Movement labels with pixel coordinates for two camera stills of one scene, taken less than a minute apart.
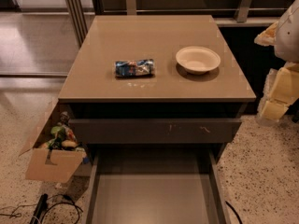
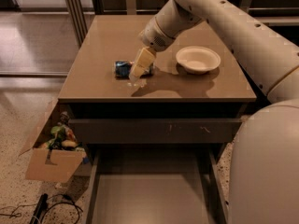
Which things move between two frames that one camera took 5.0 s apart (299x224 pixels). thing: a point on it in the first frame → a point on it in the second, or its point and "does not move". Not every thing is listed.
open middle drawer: (157, 186) does not move
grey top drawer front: (158, 131) does not move
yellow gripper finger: (281, 88) → (156, 38)
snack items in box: (63, 137) does not move
